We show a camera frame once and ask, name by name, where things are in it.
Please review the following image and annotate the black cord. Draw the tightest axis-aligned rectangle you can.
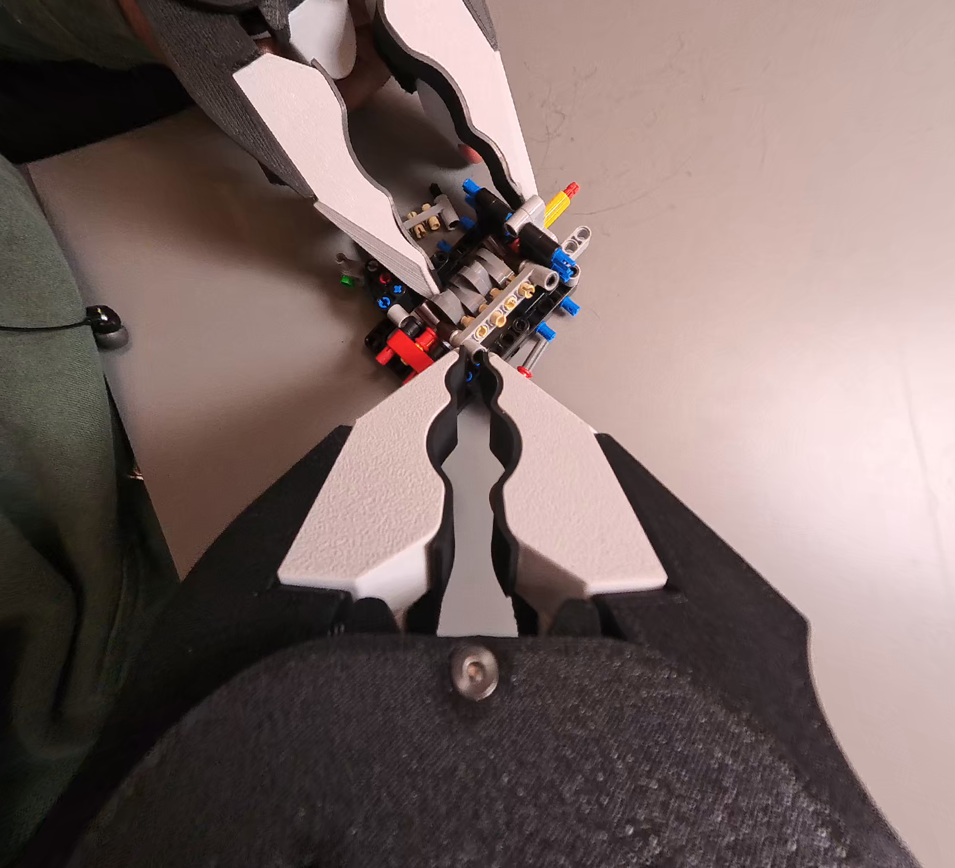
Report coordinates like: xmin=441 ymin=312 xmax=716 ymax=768
xmin=0 ymin=304 xmax=129 ymax=350

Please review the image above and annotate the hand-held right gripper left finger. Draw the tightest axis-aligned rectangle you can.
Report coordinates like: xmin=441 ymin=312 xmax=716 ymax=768
xmin=277 ymin=350 xmax=464 ymax=634

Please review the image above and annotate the lego car chassis assembly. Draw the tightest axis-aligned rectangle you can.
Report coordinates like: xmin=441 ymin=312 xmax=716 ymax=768
xmin=336 ymin=178 xmax=594 ymax=384

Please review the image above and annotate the black chair armrest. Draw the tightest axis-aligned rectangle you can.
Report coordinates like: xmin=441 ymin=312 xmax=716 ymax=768
xmin=0 ymin=58 xmax=196 ymax=164

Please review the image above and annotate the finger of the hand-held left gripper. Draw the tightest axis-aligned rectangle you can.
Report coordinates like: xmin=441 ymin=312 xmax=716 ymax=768
xmin=373 ymin=0 xmax=540 ymax=210
xmin=231 ymin=53 xmax=443 ymax=299

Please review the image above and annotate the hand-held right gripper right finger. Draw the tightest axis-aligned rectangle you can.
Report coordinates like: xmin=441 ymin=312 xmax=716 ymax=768
xmin=479 ymin=353 xmax=669 ymax=632

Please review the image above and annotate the person's left hand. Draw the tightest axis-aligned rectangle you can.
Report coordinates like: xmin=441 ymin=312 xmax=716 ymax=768
xmin=332 ymin=0 xmax=484 ymax=168

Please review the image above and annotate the grey lego beam frame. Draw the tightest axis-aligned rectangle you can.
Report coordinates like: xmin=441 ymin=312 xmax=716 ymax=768
xmin=403 ymin=183 xmax=460 ymax=238
xmin=455 ymin=264 xmax=561 ymax=354

